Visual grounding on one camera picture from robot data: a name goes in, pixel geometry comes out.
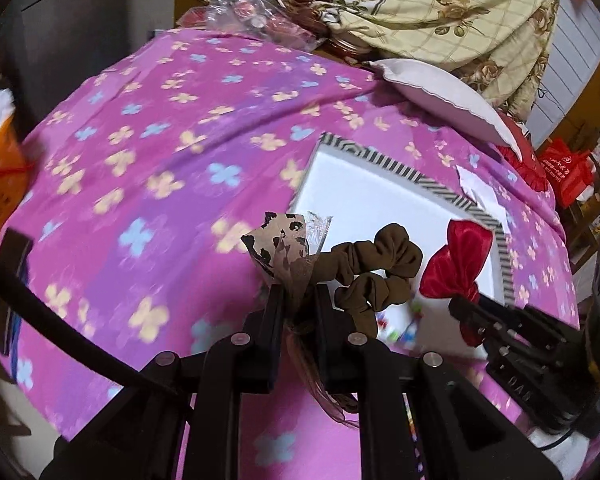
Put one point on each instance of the orange plastic basket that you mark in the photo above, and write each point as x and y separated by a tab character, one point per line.
0	180

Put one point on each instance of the red ruffled cushion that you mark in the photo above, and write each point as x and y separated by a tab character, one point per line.
525	165

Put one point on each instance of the white pillow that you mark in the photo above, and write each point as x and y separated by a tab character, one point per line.
440	95

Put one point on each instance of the brown scrunchie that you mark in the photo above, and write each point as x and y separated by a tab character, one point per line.
380	250

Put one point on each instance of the red shopping bag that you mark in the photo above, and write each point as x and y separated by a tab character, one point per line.
565	170

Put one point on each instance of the round wooden box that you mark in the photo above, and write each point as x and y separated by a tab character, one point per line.
347	46

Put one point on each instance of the beige floral quilt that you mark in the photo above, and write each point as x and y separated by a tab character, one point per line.
430	10

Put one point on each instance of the white paper sheet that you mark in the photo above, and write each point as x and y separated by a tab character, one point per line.
475	182

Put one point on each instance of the pink floral bedsheet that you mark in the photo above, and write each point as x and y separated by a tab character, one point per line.
155	160

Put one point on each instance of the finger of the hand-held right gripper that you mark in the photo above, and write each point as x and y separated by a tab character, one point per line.
495	342
485	310

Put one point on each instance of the striped rim tray box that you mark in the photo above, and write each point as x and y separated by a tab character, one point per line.
370	195

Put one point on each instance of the grey refrigerator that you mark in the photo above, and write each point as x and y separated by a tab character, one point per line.
80	25

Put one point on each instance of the clear plastic bag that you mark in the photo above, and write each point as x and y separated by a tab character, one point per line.
240	10

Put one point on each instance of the leopard print hair bow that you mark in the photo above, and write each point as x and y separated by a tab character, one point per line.
280	245

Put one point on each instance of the dark smartphone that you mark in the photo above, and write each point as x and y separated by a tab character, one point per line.
15	250

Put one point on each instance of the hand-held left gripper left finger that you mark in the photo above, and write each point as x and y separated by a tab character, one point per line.
272	320

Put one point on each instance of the red satin hair bow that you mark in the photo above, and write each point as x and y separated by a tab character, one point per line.
460	255

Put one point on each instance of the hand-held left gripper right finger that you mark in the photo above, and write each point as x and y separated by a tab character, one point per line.
330	340

